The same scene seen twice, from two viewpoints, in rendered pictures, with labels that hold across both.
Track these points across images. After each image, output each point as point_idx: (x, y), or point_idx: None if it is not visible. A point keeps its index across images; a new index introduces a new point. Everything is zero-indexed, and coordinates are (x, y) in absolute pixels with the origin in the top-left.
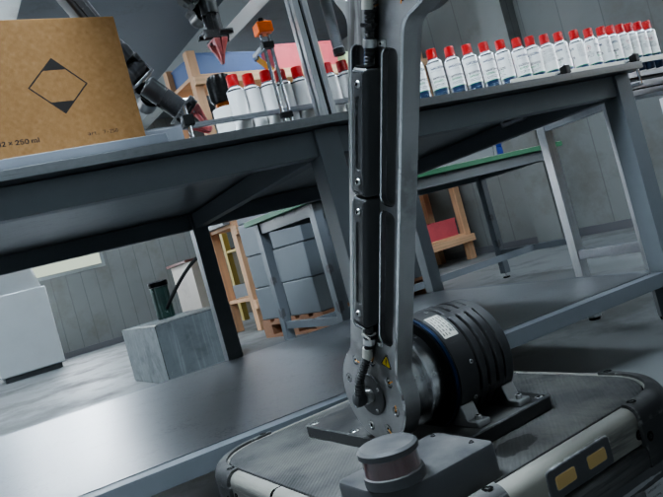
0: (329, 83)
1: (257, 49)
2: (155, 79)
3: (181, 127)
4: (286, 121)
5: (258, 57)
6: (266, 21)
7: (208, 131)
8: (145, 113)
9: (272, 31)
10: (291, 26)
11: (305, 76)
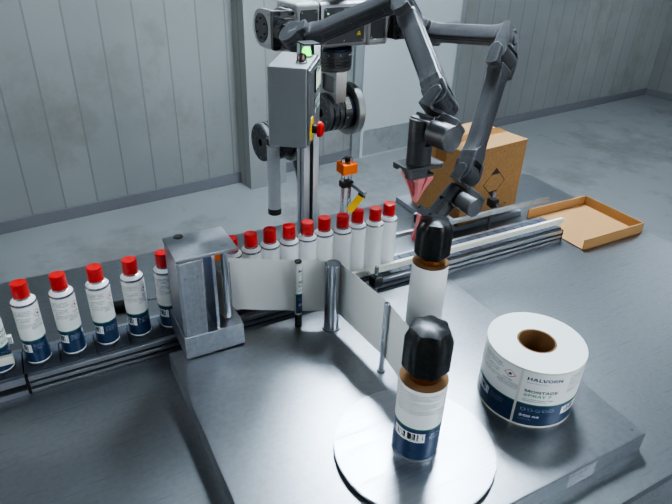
0: (297, 226)
1: (357, 185)
2: (448, 184)
3: (413, 213)
4: (336, 213)
5: (358, 194)
6: (340, 160)
7: (414, 240)
8: (475, 215)
9: (337, 171)
10: (318, 171)
11: (317, 217)
